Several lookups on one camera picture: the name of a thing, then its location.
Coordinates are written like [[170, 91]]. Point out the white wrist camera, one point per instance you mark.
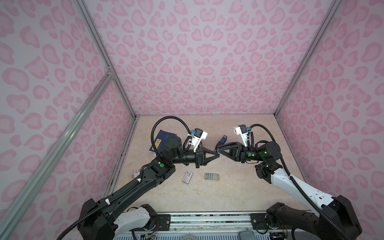
[[197, 136], [243, 132]]

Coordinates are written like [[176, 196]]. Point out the blue long stapler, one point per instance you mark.
[[222, 141]]

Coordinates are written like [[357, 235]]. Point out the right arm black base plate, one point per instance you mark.
[[262, 222]]

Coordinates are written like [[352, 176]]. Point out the dark blue booklet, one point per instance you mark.
[[161, 138]]

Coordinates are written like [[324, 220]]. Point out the small red white staple box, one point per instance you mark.
[[136, 173]]

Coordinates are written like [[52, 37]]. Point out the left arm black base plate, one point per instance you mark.
[[160, 222]]

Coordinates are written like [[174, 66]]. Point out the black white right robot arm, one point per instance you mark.
[[318, 202]]

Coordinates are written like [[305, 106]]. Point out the staple tray with staples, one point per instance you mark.
[[212, 177]]

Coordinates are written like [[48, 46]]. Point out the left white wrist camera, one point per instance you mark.
[[197, 136]]

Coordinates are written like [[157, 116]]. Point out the grey cloth pad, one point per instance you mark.
[[247, 235]]

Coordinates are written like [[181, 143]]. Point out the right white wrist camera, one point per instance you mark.
[[243, 132]]

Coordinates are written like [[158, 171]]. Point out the aluminium front rail frame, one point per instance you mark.
[[210, 223]]

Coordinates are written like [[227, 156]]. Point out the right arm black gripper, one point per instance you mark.
[[242, 154]]

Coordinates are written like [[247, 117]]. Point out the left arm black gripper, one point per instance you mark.
[[200, 157]]

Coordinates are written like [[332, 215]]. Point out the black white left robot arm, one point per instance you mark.
[[152, 175]]

